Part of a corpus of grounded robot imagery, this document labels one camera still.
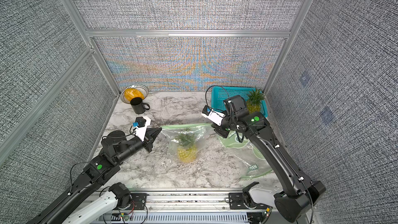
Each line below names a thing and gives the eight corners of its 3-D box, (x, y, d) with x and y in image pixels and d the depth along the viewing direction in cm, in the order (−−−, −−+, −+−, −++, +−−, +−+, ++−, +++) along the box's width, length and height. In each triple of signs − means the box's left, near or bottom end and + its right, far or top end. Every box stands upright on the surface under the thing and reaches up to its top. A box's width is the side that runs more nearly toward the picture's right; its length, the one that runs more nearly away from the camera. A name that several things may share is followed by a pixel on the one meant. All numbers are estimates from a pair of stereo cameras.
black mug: (131, 110, 112) (127, 101, 105) (140, 103, 116) (136, 95, 109) (141, 117, 107) (137, 109, 100) (150, 110, 112) (147, 102, 105)
